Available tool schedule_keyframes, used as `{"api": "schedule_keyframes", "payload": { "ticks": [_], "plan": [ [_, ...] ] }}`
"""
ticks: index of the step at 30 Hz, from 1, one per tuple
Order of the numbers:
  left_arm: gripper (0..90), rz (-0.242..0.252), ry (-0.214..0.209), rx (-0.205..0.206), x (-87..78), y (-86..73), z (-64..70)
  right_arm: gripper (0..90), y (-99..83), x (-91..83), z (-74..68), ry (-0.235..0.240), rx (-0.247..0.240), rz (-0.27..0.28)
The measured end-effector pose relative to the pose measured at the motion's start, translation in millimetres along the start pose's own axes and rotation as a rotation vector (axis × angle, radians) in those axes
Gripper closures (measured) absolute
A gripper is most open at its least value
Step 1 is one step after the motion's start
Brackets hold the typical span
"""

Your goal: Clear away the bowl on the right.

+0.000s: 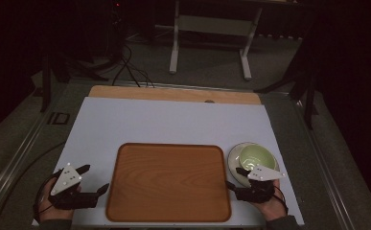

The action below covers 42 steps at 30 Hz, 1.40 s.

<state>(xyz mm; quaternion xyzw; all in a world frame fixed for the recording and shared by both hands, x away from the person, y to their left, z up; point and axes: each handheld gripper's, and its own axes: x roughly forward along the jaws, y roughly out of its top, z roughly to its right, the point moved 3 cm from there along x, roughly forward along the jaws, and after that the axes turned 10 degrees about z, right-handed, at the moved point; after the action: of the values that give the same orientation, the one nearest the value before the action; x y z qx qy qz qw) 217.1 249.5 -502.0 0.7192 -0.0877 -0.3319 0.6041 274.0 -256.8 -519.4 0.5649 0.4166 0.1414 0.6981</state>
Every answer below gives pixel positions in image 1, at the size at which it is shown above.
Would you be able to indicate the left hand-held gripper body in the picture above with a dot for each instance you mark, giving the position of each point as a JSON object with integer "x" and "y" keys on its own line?
{"x": 65, "y": 183}

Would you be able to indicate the white table mat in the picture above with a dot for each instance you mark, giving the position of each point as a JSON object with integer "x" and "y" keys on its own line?
{"x": 160, "y": 123}

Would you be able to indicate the person's left hand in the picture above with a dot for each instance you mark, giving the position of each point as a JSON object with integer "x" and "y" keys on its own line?
{"x": 50, "y": 207}

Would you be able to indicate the person's right hand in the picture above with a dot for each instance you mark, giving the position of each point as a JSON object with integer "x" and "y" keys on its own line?
{"x": 271, "y": 207}

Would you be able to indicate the white metal table frame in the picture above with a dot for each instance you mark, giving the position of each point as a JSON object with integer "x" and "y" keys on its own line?
{"x": 212, "y": 25}

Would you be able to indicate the black stand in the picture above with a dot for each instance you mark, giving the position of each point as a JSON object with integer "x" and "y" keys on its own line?
{"x": 301, "y": 80}
{"x": 49, "y": 76}

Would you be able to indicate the floor socket plate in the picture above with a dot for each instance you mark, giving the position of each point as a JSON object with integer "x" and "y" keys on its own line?
{"x": 58, "y": 118}

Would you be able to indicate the wooden tray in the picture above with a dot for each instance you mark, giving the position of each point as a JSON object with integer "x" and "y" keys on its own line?
{"x": 168, "y": 183}

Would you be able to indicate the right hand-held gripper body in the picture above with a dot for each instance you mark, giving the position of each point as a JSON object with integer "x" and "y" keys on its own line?
{"x": 260, "y": 187}

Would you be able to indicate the pale green bowl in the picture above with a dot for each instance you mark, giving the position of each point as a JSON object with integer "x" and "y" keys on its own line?
{"x": 234, "y": 163}

